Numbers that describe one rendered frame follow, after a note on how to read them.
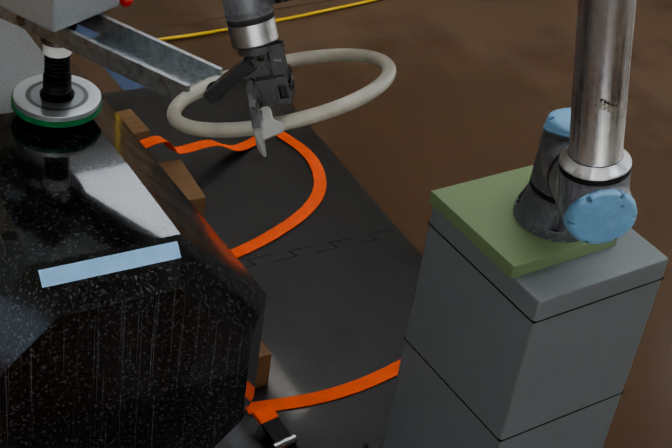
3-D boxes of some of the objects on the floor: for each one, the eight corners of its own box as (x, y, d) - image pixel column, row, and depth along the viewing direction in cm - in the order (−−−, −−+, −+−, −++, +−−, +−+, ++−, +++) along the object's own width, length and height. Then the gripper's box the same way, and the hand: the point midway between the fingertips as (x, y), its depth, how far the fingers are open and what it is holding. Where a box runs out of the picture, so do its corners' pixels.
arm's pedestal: (495, 394, 370) (561, 153, 322) (609, 513, 337) (701, 265, 289) (354, 447, 345) (403, 195, 297) (462, 582, 312) (536, 322, 264)
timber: (268, 384, 359) (272, 353, 352) (231, 397, 353) (235, 365, 346) (217, 322, 378) (220, 291, 371) (182, 333, 372) (184, 302, 365)
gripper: (274, 54, 226) (296, 156, 233) (289, 26, 244) (309, 121, 251) (228, 62, 227) (251, 163, 234) (246, 33, 245) (267, 128, 252)
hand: (267, 144), depth 243 cm, fingers open, 14 cm apart
